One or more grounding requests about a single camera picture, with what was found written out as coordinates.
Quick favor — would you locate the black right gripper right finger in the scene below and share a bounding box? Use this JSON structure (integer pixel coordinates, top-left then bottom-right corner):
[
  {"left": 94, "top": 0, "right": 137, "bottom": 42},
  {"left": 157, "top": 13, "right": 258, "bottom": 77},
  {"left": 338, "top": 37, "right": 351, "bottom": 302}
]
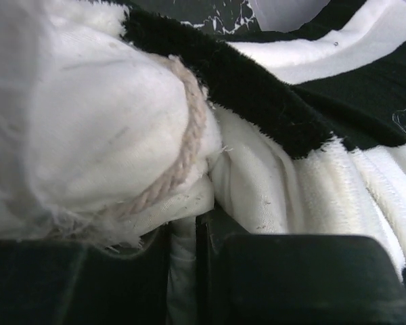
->
[{"left": 196, "top": 210, "right": 406, "bottom": 324}]

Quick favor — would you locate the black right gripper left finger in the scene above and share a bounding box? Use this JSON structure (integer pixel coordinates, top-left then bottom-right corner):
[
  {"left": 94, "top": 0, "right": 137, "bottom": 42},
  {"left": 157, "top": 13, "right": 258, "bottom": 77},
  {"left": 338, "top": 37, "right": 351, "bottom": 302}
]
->
[{"left": 0, "top": 226, "right": 170, "bottom": 325}]

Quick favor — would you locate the white pillow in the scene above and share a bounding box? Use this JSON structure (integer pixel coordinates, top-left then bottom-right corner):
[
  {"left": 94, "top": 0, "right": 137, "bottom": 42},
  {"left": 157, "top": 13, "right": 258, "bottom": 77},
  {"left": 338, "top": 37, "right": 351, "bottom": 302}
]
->
[{"left": 0, "top": 0, "right": 305, "bottom": 325}]

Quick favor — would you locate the black white striped pillowcase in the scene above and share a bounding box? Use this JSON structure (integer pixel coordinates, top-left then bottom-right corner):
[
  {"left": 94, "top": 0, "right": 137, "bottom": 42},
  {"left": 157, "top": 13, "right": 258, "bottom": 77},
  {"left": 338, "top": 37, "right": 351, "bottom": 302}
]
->
[{"left": 122, "top": 1, "right": 406, "bottom": 274}]

